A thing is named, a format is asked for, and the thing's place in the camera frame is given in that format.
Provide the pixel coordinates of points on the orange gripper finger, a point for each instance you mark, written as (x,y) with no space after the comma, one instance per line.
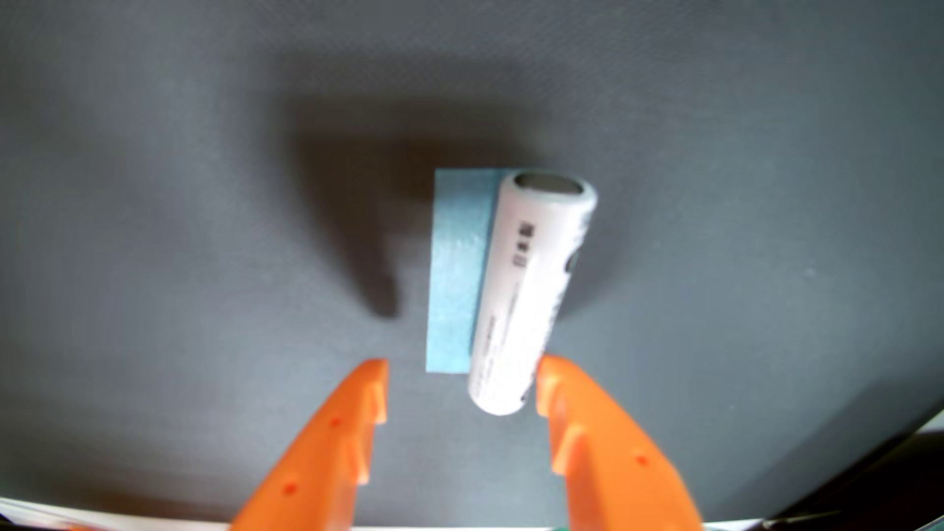
(317,457)
(612,472)

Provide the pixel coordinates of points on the white cylindrical battery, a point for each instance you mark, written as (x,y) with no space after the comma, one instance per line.
(527,295)

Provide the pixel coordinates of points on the light blue foam block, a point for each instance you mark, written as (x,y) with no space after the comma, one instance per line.
(453,280)

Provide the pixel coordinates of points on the dark grey fabric mat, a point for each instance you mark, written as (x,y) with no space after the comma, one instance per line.
(184,258)

